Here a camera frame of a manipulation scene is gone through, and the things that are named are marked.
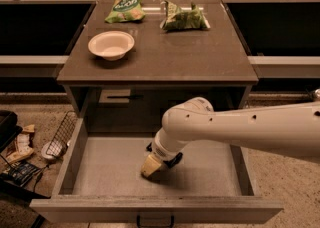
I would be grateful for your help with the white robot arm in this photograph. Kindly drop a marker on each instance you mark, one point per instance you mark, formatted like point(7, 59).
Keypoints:
point(289, 130)

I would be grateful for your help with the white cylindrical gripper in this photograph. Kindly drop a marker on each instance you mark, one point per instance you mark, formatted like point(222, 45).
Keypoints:
point(164, 152)

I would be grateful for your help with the green chip bag left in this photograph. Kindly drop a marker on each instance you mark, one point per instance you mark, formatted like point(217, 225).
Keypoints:
point(125, 11)

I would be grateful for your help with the dark snack packet on floor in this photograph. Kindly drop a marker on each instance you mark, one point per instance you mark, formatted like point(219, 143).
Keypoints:
point(20, 173)

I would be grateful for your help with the white paper bowl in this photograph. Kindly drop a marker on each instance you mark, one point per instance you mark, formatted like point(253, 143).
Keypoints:
point(111, 45)

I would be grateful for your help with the blue rxbar blueberry bar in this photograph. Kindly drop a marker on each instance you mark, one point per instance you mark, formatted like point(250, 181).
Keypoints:
point(170, 164)

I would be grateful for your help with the grey cabinet with counter top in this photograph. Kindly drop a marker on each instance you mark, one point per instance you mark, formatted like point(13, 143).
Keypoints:
point(130, 95)

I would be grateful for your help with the crumpled green chip bag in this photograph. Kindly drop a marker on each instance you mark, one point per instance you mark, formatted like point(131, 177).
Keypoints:
point(179, 19)

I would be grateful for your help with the black wire basket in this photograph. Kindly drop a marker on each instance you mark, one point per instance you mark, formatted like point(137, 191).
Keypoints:
point(65, 130)

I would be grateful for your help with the snack packages on floor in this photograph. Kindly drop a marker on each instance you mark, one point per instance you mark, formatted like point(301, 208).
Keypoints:
point(21, 147)

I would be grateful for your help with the black drawer handle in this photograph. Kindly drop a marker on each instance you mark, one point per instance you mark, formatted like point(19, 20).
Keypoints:
point(155, 222)

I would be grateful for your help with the open grey top drawer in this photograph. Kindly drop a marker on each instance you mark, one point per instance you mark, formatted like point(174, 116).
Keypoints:
point(100, 180)

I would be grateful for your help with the black bin at left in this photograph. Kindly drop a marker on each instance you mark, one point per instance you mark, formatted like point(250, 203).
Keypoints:
point(9, 129)

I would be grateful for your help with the white round disc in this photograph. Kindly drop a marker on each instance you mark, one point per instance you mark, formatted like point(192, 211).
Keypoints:
point(52, 150)

